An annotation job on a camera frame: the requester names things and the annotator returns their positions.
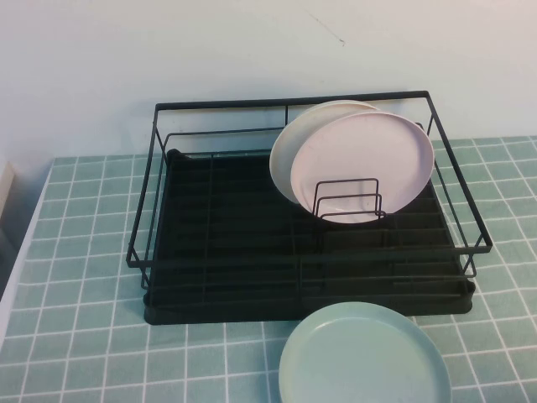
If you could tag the pink round plate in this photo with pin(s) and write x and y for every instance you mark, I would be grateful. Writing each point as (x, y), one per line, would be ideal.
(361, 151)

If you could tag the white round plate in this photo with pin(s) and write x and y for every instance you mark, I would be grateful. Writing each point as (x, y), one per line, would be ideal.
(285, 155)

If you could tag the light green round plate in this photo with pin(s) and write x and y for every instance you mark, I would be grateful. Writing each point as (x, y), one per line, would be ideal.
(361, 361)

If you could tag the black plastic drip tray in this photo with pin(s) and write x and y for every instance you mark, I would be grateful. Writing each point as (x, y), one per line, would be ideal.
(251, 218)

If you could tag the green checked tablecloth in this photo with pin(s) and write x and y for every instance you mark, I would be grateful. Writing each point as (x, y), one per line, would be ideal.
(84, 336)

